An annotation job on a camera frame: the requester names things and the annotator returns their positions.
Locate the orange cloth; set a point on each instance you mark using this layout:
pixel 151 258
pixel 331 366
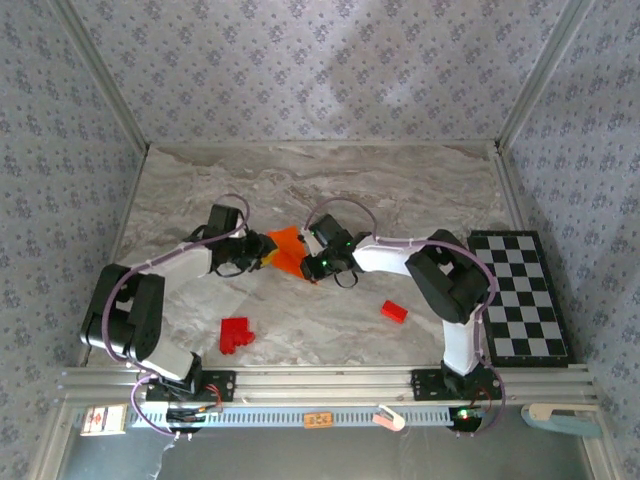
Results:
pixel 287 250

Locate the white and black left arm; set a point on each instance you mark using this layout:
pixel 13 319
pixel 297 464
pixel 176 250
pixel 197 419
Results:
pixel 185 261

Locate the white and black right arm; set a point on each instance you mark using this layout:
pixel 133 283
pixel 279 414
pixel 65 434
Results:
pixel 385 260

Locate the small red brick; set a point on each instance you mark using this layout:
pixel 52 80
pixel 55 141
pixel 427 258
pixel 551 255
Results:
pixel 394 311

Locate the red stepped block stack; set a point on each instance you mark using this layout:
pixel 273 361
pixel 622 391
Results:
pixel 234 336

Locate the small orange label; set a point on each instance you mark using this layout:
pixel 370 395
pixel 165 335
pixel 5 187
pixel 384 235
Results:
pixel 318 420

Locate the black and white checkerboard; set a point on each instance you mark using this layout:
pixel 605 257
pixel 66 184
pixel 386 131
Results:
pixel 522 300

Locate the white card with red print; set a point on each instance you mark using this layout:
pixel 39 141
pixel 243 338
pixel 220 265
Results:
pixel 102 419

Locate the light blue and beige tool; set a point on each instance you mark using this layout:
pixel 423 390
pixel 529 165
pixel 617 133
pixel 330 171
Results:
pixel 560 422

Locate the aluminium frame rail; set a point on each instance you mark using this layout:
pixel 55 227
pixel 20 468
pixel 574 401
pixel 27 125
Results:
pixel 325 382

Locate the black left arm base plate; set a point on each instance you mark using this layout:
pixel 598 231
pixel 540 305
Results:
pixel 222 387

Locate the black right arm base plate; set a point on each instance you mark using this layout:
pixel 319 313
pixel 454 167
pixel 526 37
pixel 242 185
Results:
pixel 425 385

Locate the aluminium corner post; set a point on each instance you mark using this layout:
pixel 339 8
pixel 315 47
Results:
pixel 100 75
pixel 545 75

